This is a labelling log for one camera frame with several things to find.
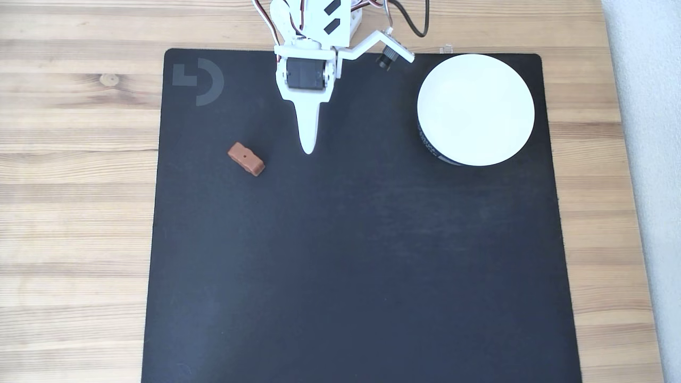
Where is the brown toy block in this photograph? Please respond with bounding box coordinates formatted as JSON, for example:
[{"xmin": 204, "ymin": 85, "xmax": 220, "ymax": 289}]
[{"xmin": 227, "ymin": 141, "xmax": 265, "ymax": 177}]

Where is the white round plate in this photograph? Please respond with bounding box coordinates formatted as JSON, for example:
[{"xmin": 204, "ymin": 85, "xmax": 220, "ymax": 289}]
[{"xmin": 417, "ymin": 54, "xmax": 536, "ymax": 167}]

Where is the black desk mat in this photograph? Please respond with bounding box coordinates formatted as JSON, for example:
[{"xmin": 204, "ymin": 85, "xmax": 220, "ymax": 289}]
[{"xmin": 141, "ymin": 48, "xmax": 583, "ymax": 383}]

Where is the red white black servo cable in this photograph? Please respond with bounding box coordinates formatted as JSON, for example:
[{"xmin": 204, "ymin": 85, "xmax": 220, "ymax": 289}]
[
  {"xmin": 252, "ymin": 0, "xmax": 283, "ymax": 48},
  {"xmin": 365, "ymin": 0, "xmax": 395, "ymax": 30}
]

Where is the wrist camera board white mount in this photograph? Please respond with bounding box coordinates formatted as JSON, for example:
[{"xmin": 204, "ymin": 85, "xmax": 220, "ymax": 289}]
[{"xmin": 338, "ymin": 29, "xmax": 416, "ymax": 71}]

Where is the black camera cable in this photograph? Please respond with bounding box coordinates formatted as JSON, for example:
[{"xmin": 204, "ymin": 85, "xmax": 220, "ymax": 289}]
[{"xmin": 401, "ymin": 0, "xmax": 430, "ymax": 38}]

